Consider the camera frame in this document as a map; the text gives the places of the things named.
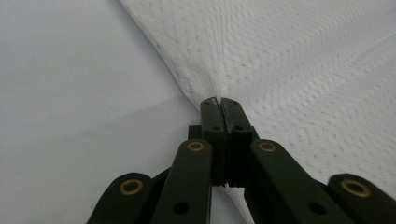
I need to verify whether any white table cover sheet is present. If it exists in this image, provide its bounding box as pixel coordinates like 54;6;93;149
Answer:
0;0;225;224

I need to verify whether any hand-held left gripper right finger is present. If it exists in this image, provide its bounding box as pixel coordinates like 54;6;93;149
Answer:
220;97;260;189

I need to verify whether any white textured cloth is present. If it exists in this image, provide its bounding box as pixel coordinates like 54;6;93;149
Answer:
118;0;396;224

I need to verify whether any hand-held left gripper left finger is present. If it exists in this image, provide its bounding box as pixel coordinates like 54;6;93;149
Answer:
187;96;230;188

